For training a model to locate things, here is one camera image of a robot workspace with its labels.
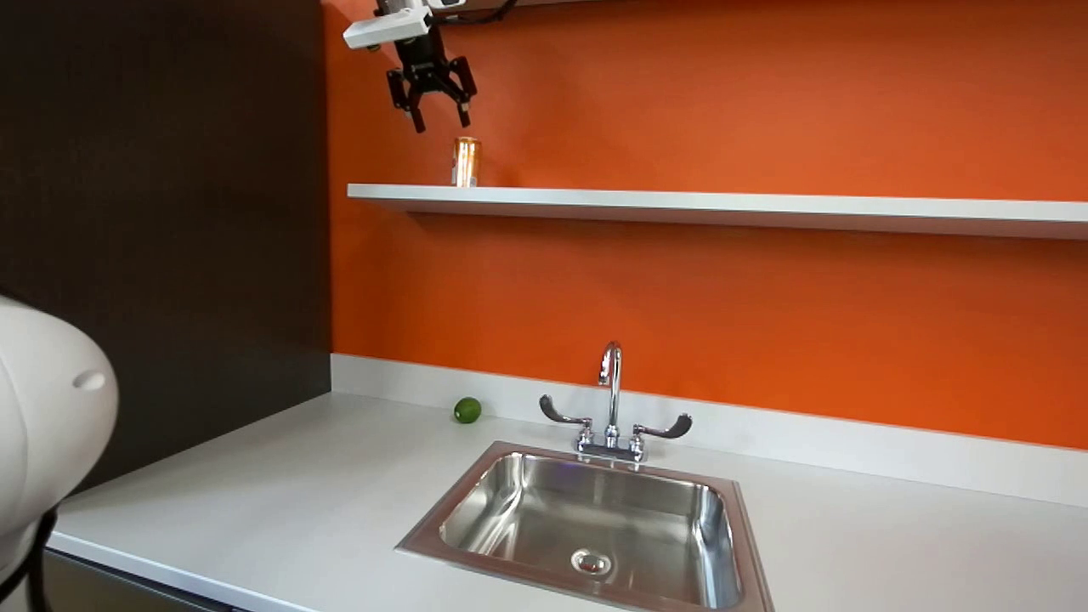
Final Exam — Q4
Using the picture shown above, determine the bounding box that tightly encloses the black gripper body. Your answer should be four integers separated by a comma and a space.
385, 24, 480, 107

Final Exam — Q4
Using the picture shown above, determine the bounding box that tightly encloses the small tan bottle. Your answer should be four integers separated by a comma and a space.
449, 132, 483, 190

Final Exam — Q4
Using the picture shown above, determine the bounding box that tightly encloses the dark wood cabinet panel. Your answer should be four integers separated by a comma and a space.
0, 0, 335, 491

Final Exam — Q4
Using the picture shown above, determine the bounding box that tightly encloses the stainless steel sink basin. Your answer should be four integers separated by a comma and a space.
393, 437, 777, 612

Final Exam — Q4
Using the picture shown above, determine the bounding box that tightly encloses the round sink drain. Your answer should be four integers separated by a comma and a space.
567, 547, 619, 580

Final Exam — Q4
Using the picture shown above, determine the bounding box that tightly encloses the white backsplash strip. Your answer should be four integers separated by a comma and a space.
327, 350, 1088, 513

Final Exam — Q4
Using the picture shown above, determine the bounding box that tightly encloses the brown base cabinet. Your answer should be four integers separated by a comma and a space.
37, 547, 245, 612

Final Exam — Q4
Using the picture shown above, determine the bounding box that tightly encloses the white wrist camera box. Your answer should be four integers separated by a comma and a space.
340, 5, 435, 54

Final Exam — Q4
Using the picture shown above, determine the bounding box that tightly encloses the long white wall shelf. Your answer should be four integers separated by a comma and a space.
342, 181, 1088, 240

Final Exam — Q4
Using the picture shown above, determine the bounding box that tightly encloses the chrome two-handle faucet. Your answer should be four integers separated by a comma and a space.
536, 339, 695, 475

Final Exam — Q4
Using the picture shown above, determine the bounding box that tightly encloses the black base cable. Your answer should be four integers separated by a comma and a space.
0, 506, 60, 612

